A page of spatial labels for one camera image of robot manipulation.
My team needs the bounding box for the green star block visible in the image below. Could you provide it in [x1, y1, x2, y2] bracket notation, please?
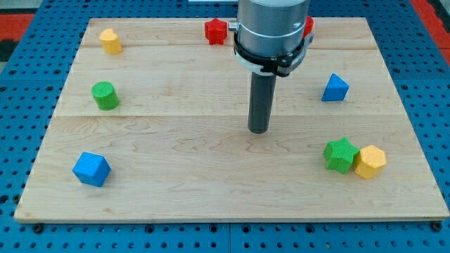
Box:
[323, 137, 360, 174]

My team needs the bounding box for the green cylinder block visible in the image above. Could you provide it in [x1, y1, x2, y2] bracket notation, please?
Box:
[91, 81, 120, 110]

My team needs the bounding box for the wooden board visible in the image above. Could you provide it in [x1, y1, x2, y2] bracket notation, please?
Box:
[15, 18, 449, 223]

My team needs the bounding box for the red star block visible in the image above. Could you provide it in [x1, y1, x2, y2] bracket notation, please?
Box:
[204, 18, 229, 45]

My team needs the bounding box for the blue cube block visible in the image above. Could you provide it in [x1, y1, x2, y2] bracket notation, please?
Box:
[72, 152, 111, 187]

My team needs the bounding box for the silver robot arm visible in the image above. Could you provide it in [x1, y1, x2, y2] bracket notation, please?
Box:
[231, 0, 314, 77]

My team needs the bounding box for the red block behind arm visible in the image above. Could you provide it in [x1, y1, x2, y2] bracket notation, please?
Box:
[302, 15, 314, 39]

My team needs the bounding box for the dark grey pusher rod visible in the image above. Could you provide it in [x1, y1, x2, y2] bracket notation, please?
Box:
[247, 72, 276, 134]

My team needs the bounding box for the yellow hexagon block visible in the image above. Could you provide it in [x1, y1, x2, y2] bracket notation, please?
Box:
[353, 145, 387, 179]

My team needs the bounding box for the blue triangle block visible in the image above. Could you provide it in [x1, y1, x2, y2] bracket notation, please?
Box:
[321, 73, 349, 102]

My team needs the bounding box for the yellow heart block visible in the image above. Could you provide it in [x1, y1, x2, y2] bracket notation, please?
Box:
[99, 28, 123, 54]

